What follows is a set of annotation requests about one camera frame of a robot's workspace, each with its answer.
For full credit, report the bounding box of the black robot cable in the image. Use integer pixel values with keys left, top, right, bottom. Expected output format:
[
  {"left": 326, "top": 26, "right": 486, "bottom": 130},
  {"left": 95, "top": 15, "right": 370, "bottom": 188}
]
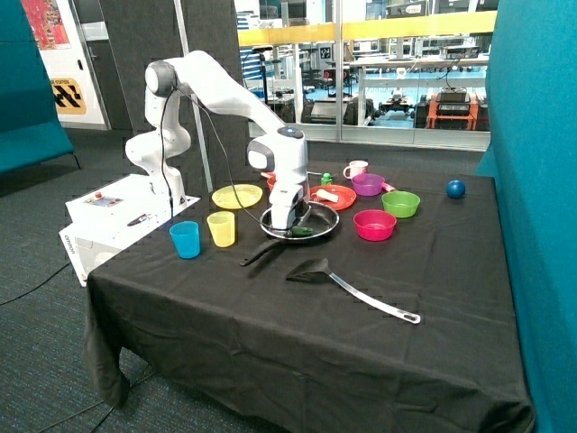
[{"left": 0, "top": 80, "right": 289, "bottom": 308}]

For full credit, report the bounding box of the blue ball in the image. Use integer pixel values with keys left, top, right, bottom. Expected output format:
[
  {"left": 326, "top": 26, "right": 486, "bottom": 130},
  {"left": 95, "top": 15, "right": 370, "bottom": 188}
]
[{"left": 445, "top": 180, "right": 466, "bottom": 199}]

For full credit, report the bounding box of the small green toy bottle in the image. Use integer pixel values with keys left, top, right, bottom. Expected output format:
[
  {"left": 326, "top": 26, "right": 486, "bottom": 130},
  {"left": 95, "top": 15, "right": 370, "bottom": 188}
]
[{"left": 321, "top": 172, "right": 333, "bottom": 186}]

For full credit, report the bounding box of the teal sofa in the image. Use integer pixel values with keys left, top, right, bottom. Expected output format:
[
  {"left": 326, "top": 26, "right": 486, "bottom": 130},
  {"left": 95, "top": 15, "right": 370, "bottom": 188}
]
[{"left": 0, "top": 1, "right": 75, "bottom": 174}]

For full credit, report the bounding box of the purple plastic bowl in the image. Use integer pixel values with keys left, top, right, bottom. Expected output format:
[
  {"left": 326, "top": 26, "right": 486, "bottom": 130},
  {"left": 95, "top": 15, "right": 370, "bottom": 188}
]
[{"left": 352, "top": 173, "right": 385, "bottom": 197}]

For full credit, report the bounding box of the yellow plastic cup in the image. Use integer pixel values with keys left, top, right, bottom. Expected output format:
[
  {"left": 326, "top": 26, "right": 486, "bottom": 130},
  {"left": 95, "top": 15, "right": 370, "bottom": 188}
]
[{"left": 206, "top": 211, "right": 235, "bottom": 248}]

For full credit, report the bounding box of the pink plastic spoon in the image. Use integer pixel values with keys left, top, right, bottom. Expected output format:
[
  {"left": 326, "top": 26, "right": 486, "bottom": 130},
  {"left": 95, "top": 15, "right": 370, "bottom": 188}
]
[{"left": 381, "top": 182, "right": 396, "bottom": 192}]

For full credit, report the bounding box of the blue plastic cup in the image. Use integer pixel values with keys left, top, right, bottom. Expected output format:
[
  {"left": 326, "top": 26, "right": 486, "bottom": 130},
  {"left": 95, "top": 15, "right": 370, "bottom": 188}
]
[{"left": 169, "top": 221, "right": 201, "bottom": 260}]

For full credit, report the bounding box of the green plastic bowl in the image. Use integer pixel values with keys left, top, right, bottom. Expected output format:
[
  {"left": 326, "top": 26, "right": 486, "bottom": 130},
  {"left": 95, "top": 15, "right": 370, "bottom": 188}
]
[{"left": 381, "top": 190, "right": 420, "bottom": 218}]

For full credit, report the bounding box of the teal partition panel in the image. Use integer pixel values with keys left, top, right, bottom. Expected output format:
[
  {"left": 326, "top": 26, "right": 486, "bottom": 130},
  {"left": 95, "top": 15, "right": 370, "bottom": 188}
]
[{"left": 477, "top": 1, "right": 576, "bottom": 432}]

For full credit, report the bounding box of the pink white mug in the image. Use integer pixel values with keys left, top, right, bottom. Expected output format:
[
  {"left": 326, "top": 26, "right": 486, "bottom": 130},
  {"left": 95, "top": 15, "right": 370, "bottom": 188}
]
[{"left": 343, "top": 160, "right": 369, "bottom": 180}]

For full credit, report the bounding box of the black frying pan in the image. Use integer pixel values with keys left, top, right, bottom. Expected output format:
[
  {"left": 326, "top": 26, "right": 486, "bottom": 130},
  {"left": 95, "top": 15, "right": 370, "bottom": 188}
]
[{"left": 239, "top": 202, "right": 340, "bottom": 267}]

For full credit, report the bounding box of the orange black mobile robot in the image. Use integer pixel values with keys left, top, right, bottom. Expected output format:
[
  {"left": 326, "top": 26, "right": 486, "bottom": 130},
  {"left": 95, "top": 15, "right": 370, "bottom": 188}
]
[{"left": 414, "top": 87, "right": 490, "bottom": 132}]

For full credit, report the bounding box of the yellow black sign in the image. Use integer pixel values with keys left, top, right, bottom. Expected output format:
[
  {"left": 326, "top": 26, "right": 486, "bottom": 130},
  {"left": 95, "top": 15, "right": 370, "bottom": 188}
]
[{"left": 50, "top": 78, "right": 87, "bottom": 115}]

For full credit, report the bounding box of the black tablecloth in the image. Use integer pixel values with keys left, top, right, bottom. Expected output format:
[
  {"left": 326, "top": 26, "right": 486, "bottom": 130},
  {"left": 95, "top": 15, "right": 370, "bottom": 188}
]
[{"left": 85, "top": 168, "right": 536, "bottom": 432}]

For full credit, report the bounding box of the orange plastic plate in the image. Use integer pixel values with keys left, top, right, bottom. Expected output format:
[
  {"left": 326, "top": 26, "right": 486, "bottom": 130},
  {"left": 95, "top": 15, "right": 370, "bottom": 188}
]
[{"left": 310, "top": 184, "right": 357, "bottom": 211}]

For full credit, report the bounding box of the green toy vegetable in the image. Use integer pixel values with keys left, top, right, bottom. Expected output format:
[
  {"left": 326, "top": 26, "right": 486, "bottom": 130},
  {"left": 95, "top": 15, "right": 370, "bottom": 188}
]
[{"left": 290, "top": 226, "right": 314, "bottom": 238}]

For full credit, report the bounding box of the yellow plastic plate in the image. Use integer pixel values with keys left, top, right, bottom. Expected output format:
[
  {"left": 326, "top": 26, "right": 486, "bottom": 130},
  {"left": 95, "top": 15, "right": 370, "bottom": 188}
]
[{"left": 212, "top": 184, "right": 263, "bottom": 210}]

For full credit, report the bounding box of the orange plastic bowl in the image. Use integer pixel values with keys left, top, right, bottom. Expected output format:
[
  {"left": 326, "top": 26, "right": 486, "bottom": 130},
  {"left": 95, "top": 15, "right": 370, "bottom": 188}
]
[{"left": 267, "top": 176, "right": 276, "bottom": 191}]

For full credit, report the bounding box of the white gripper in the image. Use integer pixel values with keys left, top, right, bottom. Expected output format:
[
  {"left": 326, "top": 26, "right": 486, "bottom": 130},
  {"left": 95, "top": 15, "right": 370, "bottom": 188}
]
[{"left": 270, "top": 183, "right": 310, "bottom": 236}]

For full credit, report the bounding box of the pink plastic bowl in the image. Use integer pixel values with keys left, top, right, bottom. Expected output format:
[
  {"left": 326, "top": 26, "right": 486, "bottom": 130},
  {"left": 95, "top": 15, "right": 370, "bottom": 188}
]
[{"left": 353, "top": 209, "right": 397, "bottom": 242}]

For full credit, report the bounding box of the black slotted spatula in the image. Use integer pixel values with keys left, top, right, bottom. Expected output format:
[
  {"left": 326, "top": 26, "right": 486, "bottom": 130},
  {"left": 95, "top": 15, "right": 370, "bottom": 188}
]
[{"left": 286, "top": 258, "right": 421, "bottom": 325}]

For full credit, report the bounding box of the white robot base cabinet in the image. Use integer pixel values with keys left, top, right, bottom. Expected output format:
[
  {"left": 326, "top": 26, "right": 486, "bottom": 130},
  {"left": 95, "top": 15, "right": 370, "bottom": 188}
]
[{"left": 60, "top": 174, "right": 198, "bottom": 286}]

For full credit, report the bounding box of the colourful wall poster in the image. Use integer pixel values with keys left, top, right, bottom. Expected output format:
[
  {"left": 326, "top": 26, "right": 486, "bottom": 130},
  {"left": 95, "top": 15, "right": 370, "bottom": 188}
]
[{"left": 21, "top": 0, "right": 71, "bottom": 51}]

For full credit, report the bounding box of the white toy vegetable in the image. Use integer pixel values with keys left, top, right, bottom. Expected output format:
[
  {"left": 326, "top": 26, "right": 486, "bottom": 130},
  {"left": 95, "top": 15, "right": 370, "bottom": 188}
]
[{"left": 314, "top": 189, "right": 339, "bottom": 203}]

